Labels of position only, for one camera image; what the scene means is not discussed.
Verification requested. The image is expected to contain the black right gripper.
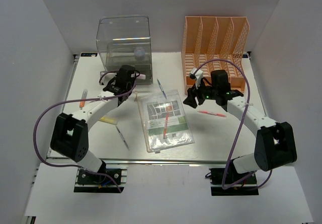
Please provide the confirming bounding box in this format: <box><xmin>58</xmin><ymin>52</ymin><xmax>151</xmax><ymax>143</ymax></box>
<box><xmin>183</xmin><ymin>78</ymin><xmax>218</xmax><ymax>109</ymax></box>

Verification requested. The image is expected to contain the purple highlighter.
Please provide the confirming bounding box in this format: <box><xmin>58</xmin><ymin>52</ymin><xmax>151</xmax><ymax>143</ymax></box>
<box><xmin>135</xmin><ymin>74</ymin><xmax>146</xmax><ymax>80</ymax></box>

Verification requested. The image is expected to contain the clear paper clip tub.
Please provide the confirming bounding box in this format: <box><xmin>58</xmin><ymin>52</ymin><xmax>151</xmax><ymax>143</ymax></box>
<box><xmin>134</xmin><ymin>47</ymin><xmax>145</xmax><ymax>61</ymax></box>

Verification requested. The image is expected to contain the clear grey drawer organizer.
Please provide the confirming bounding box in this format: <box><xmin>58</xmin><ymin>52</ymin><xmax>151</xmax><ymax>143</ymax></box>
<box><xmin>96</xmin><ymin>15</ymin><xmax>153</xmax><ymax>85</ymax></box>

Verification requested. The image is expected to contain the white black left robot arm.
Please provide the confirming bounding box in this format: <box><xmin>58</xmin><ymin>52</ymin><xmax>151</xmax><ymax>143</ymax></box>
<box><xmin>50</xmin><ymin>65</ymin><xmax>139</xmax><ymax>183</ymax></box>

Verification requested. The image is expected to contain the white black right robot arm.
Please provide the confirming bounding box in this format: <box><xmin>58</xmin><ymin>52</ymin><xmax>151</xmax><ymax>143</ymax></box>
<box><xmin>183</xmin><ymin>68</ymin><xmax>297</xmax><ymax>183</ymax></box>

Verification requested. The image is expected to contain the blue white pen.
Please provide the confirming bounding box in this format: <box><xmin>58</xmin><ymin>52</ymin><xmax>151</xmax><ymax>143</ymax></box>
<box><xmin>156</xmin><ymin>79</ymin><xmax>167</xmax><ymax>99</ymax></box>

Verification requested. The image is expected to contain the pink red pen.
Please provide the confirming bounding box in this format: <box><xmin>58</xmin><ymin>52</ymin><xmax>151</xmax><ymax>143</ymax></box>
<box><xmin>197</xmin><ymin>110</ymin><xmax>226</xmax><ymax>117</ymax></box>

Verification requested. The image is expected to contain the clear mesh zipper pouch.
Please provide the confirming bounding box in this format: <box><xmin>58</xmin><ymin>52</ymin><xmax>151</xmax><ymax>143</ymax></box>
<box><xmin>137</xmin><ymin>90</ymin><xmax>194</xmax><ymax>153</ymax></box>

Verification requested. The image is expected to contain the orange red pen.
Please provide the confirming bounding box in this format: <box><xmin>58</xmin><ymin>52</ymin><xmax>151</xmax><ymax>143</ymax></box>
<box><xmin>163</xmin><ymin>112</ymin><xmax>169</xmax><ymax>139</ymax></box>

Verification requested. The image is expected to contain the orange highlighter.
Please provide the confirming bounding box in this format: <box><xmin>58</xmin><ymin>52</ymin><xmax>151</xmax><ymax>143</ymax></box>
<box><xmin>79</xmin><ymin>89</ymin><xmax>88</xmax><ymax>108</ymax></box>

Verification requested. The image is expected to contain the grey white pen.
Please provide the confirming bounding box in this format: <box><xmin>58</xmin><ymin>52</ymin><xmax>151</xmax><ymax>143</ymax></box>
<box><xmin>115</xmin><ymin>125</ymin><xmax>129</xmax><ymax>150</ymax></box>

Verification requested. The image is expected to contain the orange file rack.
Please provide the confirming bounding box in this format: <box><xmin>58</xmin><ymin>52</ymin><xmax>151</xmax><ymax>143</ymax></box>
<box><xmin>181</xmin><ymin>16</ymin><xmax>250</xmax><ymax>92</ymax></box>

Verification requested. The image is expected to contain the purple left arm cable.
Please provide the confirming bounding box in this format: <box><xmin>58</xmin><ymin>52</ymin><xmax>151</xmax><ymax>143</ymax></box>
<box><xmin>33</xmin><ymin>69</ymin><xmax>138</xmax><ymax>192</ymax></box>

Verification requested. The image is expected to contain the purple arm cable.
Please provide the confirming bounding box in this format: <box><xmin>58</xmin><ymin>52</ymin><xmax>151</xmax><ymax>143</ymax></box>
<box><xmin>193</xmin><ymin>59</ymin><xmax>274</xmax><ymax>190</ymax></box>
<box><xmin>33</xmin><ymin>69</ymin><xmax>138</xmax><ymax>192</ymax></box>

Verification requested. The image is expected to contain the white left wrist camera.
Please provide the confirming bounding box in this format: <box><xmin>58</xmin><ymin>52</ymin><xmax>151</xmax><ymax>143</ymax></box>
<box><xmin>99</xmin><ymin>71</ymin><xmax>106</xmax><ymax>85</ymax></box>

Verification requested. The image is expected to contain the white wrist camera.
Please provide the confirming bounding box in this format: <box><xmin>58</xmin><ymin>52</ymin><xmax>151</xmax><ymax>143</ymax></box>
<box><xmin>99</xmin><ymin>71</ymin><xmax>106</xmax><ymax>85</ymax></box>
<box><xmin>189</xmin><ymin>67</ymin><xmax>203</xmax><ymax>81</ymax></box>

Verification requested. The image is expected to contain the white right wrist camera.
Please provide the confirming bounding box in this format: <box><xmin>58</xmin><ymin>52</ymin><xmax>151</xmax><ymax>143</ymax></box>
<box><xmin>189</xmin><ymin>67</ymin><xmax>203</xmax><ymax>81</ymax></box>

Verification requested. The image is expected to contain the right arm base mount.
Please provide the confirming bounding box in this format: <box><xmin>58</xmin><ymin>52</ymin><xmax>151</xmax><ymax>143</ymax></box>
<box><xmin>206</xmin><ymin>167</ymin><xmax>260</xmax><ymax>197</ymax></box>

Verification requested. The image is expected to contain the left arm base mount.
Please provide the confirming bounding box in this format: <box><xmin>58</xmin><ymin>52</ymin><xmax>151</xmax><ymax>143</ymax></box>
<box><xmin>73</xmin><ymin>167</ymin><xmax>127</xmax><ymax>193</ymax></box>

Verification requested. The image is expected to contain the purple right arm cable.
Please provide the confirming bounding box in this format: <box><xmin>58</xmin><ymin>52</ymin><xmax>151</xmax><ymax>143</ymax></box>
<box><xmin>193</xmin><ymin>59</ymin><xmax>274</xmax><ymax>190</ymax></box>

